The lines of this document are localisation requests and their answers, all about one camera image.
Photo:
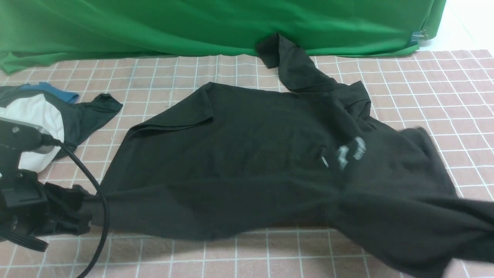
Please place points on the dark gray short-sleeve shirt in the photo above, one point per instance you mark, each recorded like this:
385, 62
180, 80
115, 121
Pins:
80, 120

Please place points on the dark gray long-sleeve shirt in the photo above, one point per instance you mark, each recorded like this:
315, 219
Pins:
227, 160

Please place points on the pink grid tablecloth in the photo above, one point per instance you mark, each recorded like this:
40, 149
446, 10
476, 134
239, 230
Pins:
450, 93

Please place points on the green backdrop cloth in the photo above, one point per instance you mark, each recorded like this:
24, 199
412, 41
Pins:
43, 32

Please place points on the blue binder clip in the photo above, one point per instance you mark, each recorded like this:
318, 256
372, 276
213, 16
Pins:
417, 37

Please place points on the blue garment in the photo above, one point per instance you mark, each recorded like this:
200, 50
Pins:
45, 87

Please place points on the white garment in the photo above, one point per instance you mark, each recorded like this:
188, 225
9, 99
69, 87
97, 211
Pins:
36, 110

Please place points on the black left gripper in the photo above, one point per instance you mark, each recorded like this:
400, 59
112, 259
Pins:
31, 209

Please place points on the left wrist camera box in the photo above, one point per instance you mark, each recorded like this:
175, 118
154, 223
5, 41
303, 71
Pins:
24, 136

